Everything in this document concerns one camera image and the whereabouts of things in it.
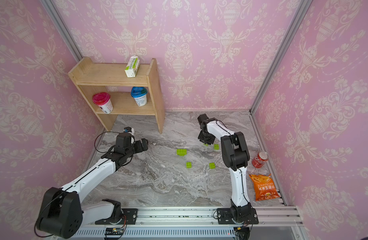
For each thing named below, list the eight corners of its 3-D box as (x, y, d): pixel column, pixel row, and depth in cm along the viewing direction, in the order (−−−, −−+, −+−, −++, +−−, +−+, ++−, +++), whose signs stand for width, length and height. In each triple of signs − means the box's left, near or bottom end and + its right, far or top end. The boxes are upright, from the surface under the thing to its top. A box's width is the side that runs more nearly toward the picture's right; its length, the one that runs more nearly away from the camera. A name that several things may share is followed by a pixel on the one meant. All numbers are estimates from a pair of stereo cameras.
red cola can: (253, 169, 92) (261, 160, 83) (251, 160, 96) (257, 151, 86) (262, 169, 92) (270, 160, 83) (259, 160, 96) (267, 151, 86)
